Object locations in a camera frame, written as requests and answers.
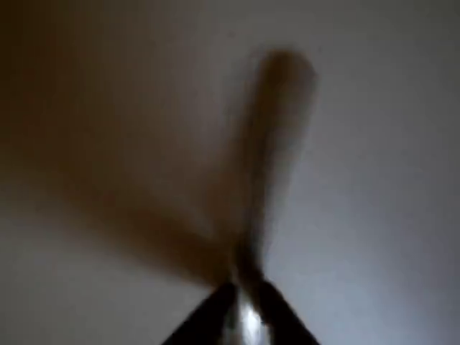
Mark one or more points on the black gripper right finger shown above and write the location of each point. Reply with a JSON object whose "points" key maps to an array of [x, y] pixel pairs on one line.
{"points": [[287, 316]]}

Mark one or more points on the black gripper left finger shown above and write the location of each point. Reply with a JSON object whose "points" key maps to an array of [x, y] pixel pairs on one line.
{"points": [[205, 316]]}

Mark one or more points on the silver metal spoon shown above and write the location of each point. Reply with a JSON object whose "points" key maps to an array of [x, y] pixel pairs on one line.
{"points": [[280, 118]]}

